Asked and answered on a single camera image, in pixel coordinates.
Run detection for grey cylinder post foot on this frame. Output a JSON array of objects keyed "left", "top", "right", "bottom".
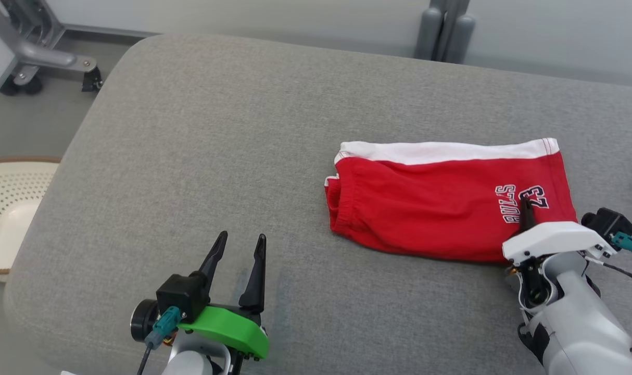
[
  {"left": 415, "top": 7, "right": 444, "bottom": 60},
  {"left": 445, "top": 14, "right": 475, "bottom": 64}
]

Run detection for red and white shorts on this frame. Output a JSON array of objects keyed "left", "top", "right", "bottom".
[{"left": 324, "top": 137, "right": 578, "bottom": 264}]

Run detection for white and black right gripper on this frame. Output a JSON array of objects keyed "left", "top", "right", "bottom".
[{"left": 502, "top": 195, "right": 616, "bottom": 261}]

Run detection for cream perforated laundry basket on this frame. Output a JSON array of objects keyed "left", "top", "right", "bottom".
[{"left": 0, "top": 157, "right": 61, "bottom": 275}]

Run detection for grey metal frame with wheels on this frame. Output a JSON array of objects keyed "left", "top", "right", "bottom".
[{"left": 0, "top": 0, "right": 104, "bottom": 97}]

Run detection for right cable with teal plug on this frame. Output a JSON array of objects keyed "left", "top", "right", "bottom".
[{"left": 587, "top": 232, "right": 632, "bottom": 355}]

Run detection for grey partition upright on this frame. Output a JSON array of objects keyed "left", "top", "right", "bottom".
[{"left": 429, "top": 0, "right": 470, "bottom": 62}]

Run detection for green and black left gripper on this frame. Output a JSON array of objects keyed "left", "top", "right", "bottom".
[{"left": 178, "top": 231, "right": 270, "bottom": 360}]

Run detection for left cable with teal plug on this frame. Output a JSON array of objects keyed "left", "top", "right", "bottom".
[{"left": 136, "top": 307, "right": 182, "bottom": 375}]

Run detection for cable with teal plug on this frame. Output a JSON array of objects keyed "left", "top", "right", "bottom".
[
  {"left": 136, "top": 307, "right": 182, "bottom": 375},
  {"left": 587, "top": 232, "right": 632, "bottom": 355}
]

